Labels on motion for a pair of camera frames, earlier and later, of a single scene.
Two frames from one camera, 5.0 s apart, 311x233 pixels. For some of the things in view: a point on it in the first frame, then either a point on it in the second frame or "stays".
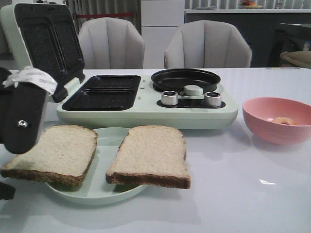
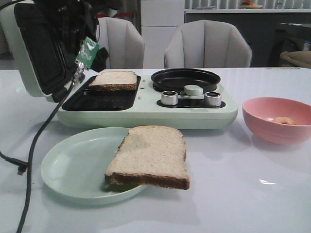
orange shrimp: (285, 121) stays
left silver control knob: (169, 97) stays
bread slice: (152, 155) stays
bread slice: (61, 155) → (114, 81)
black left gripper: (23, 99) → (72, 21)
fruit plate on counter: (249, 5) stays
